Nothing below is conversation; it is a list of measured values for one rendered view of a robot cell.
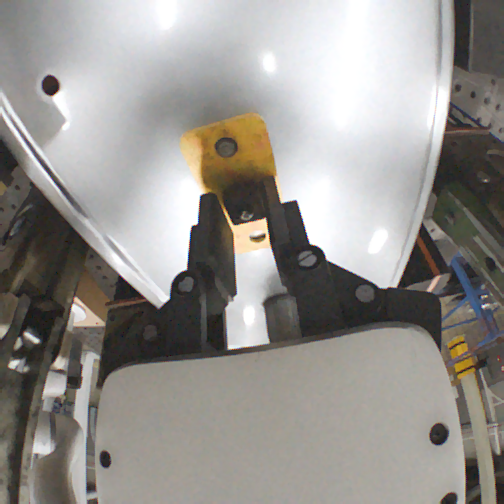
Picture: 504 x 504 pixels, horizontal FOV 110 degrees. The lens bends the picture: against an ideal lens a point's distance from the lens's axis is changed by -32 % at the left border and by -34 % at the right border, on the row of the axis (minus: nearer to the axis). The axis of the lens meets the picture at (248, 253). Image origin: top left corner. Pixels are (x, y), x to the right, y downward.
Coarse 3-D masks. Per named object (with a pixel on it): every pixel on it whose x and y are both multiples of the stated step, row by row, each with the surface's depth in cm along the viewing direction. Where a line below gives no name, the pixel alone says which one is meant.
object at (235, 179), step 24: (240, 120) 10; (264, 120) 10; (192, 144) 10; (240, 144) 10; (264, 144) 11; (192, 168) 11; (216, 168) 11; (240, 168) 11; (264, 168) 12; (216, 192) 12; (240, 192) 12; (264, 216) 13; (240, 240) 15; (264, 240) 15
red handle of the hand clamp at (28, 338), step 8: (24, 320) 11; (32, 320) 12; (24, 328) 11; (32, 328) 11; (24, 336) 11; (32, 336) 11; (40, 336) 12; (16, 344) 10; (24, 344) 11; (32, 344) 11; (40, 344) 12; (16, 352) 10; (24, 352) 11; (16, 360) 11
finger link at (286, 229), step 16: (272, 176) 11; (272, 192) 10; (272, 208) 10; (288, 208) 10; (272, 224) 9; (288, 224) 10; (304, 224) 10; (272, 240) 9; (288, 240) 8; (304, 240) 9; (288, 256) 9; (288, 272) 9; (336, 272) 8; (352, 272) 8; (288, 288) 10; (336, 288) 8; (352, 288) 8; (368, 288) 7; (352, 304) 7; (368, 304) 7
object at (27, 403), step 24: (24, 312) 11; (48, 336) 12; (0, 360) 8; (48, 360) 12; (0, 384) 8; (24, 384) 10; (0, 408) 8; (24, 408) 9; (0, 432) 7; (24, 432) 8; (0, 456) 7; (24, 456) 8; (0, 480) 6; (24, 480) 7
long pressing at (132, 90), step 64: (0, 0) 3; (64, 0) 5; (128, 0) 5; (192, 0) 6; (256, 0) 6; (320, 0) 6; (384, 0) 6; (448, 0) 5; (0, 64) 5; (64, 64) 7; (128, 64) 7; (192, 64) 8; (256, 64) 8; (320, 64) 8; (384, 64) 8; (448, 64) 7; (0, 128) 7; (64, 128) 9; (128, 128) 10; (192, 128) 10; (320, 128) 10; (384, 128) 10; (64, 192) 11; (128, 192) 12; (192, 192) 13; (320, 192) 13; (384, 192) 13; (128, 256) 16; (256, 256) 17; (384, 256) 18; (256, 320) 25
